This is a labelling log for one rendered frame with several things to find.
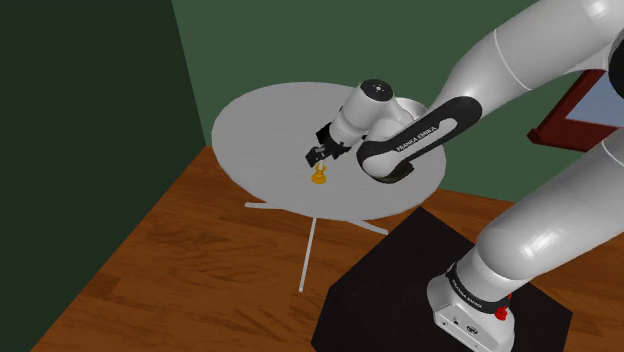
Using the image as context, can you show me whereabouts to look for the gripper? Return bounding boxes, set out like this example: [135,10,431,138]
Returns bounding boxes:
[304,132,352,168]

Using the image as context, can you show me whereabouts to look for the round white table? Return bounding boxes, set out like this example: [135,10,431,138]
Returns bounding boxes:
[210,81,447,294]

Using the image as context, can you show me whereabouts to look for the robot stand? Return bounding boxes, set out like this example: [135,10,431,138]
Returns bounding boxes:
[310,206,574,352]

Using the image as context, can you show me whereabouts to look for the dark red framed picture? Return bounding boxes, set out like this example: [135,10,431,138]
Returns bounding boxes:
[526,69,624,153]

